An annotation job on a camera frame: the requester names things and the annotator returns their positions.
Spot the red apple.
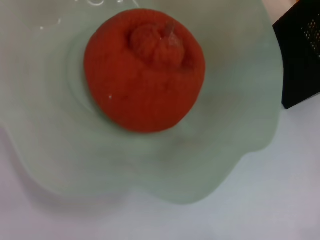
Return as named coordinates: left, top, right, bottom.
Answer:
left=83, top=8, right=207, bottom=134

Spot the green glass fruit plate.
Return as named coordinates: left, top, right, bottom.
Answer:
left=0, top=0, right=288, bottom=206

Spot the black mesh pen holder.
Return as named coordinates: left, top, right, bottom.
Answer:
left=272, top=0, right=320, bottom=110

